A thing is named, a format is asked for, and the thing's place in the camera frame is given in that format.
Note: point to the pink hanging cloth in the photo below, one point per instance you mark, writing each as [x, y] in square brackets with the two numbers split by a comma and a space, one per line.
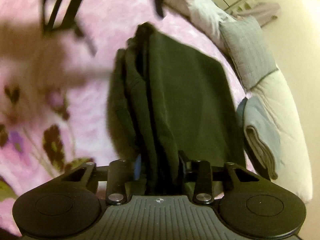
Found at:
[265, 11]

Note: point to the light blue folded garment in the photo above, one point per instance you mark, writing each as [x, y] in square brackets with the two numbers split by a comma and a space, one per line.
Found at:
[260, 113]

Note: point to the dark olive garment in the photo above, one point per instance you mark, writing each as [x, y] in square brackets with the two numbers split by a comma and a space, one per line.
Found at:
[187, 92]

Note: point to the pink floral blanket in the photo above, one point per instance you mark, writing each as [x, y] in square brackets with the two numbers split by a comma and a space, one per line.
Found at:
[105, 12]

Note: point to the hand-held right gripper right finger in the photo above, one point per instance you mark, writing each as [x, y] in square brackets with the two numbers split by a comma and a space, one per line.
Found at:
[187, 166]

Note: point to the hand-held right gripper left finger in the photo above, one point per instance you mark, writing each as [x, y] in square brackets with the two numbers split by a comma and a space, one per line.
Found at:
[137, 167]

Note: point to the grey pillow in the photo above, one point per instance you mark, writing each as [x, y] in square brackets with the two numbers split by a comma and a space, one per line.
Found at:
[247, 50]

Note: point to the brown garment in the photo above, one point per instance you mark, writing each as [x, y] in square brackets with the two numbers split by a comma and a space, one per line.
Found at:
[37, 62]

